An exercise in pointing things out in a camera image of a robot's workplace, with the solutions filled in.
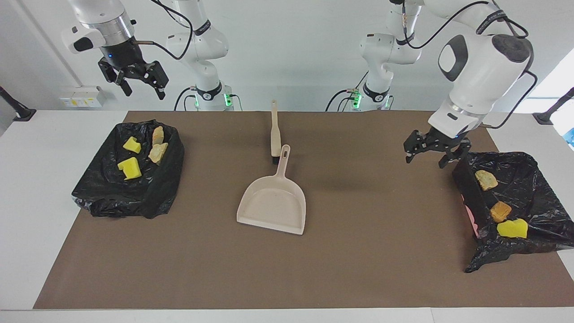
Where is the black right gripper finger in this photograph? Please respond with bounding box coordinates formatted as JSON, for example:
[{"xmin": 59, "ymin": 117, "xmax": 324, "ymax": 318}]
[
  {"xmin": 98, "ymin": 61, "xmax": 133, "ymax": 97},
  {"xmin": 146, "ymin": 60, "xmax": 170, "ymax": 101}
]

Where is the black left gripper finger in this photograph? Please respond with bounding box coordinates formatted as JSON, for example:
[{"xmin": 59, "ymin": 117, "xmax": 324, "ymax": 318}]
[
  {"xmin": 403, "ymin": 131, "xmax": 429, "ymax": 164},
  {"xmin": 438, "ymin": 140, "xmax": 471, "ymax": 170}
]

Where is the pale bread chunk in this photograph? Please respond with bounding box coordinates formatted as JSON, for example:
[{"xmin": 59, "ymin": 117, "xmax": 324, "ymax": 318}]
[{"xmin": 474, "ymin": 169, "xmax": 499, "ymax": 192}]

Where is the large striped croissant piece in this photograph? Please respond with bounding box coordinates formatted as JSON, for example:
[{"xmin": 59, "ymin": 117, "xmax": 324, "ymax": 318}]
[{"xmin": 148, "ymin": 142, "xmax": 169, "ymax": 165}]

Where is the brown round bread roll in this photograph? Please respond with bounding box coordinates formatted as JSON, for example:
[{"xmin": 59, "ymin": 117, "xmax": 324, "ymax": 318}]
[{"xmin": 490, "ymin": 201, "xmax": 513, "ymax": 223}]

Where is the large yellow sponge piece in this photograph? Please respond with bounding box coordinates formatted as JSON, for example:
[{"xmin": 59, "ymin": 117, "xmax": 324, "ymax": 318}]
[{"xmin": 117, "ymin": 156, "xmax": 143, "ymax": 181}]

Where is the green and yellow sponge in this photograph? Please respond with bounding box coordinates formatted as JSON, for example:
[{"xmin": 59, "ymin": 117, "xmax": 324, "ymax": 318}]
[{"xmin": 496, "ymin": 218, "xmax": 529, "ymax": 239}]

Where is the beige brush with black bristles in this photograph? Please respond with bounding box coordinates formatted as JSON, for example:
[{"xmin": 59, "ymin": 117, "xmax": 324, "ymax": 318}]
[{"xmin": 270, "ymin": 99, "xmax": 283, "ymax": 158}]

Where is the beige plastic dustpan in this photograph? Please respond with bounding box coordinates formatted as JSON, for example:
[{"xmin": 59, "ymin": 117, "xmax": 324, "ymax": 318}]
[{"xmin": 236, "ymin": 144, "xmax": 307, "ymax": 236}]

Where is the pink bin with black bag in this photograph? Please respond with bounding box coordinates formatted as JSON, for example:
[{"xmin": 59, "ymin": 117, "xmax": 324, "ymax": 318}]
[{"xmin": 452, "ymin": 151, "xmax": 574, "ymax": 274}]

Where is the brown table mat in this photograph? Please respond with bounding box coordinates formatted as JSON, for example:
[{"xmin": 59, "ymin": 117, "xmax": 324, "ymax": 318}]
[{"xmin": 33, "ymin": 110, "xmax": 574, "ymax": 310}]

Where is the black base cable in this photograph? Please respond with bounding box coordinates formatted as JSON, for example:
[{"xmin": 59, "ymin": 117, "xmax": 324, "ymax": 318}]
[
  {"xmin": 174, "ymin": 87, "xmax": 198, "ymax": 112},
  {"xmin": 325, "ymin": 70, "xmax": 369, "ymax": 112}
]

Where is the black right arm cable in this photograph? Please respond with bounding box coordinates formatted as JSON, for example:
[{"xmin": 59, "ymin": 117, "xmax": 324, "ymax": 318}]
[{"xmin": 133, "ymin": 0, "xmax": 194, "ymax": 61}]

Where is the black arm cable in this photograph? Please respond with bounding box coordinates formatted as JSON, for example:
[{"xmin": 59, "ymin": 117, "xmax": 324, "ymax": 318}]
[
  {"xmin": 133, "ymin": 0, "xmax": 194, "ymax": 61},
  {"xmin": 401, "ymin": 0, "xmax": 539, "ymax": 131}
]

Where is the white wall socket box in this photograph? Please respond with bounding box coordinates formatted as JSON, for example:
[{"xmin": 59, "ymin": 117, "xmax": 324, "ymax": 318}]
[{"xmin": 59, "ymin": 86, "xmax": 106, "ymax": 109}]

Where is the black camera stand foot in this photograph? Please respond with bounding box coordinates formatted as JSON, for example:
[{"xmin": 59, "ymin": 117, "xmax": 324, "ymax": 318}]
[
  {"xmin": 0, "ymin": 86, "xmax": 37, "ymax": 122},
  {"xmin": 532, "ymin": 87, "xmax": 574, "ymax": 126}
]

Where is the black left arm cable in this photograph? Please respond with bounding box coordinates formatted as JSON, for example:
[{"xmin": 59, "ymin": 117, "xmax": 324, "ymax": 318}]
[{"xmin": 401, "ymin": 0, "xmax": 539, "ymax": 131}]

